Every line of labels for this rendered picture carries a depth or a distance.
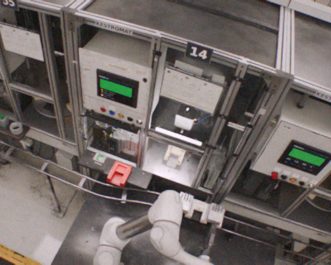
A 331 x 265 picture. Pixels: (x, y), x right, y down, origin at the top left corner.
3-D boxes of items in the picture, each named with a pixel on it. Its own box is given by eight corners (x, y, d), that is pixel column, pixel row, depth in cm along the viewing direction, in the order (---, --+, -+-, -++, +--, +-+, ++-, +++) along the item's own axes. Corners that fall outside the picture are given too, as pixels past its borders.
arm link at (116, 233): (93, 247, 192) (102, 217, 206) (115, 255, 198) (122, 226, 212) (161, 218, 140) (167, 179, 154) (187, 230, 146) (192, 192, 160)
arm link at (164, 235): (181, 257, 143) (184, 231, 151) (167, 243, 131) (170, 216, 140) (157, 257, 148) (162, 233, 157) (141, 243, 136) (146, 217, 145)
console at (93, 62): (81, 110, 191) (76, 50, 155) (101, 83, 209) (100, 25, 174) (142, 132, 186) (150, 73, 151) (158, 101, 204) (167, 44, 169)
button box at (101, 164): (93, 168, 218) (92, 159, 209) (98, 159, 223) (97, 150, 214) (103, 171, 217) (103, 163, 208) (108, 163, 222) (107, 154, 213)
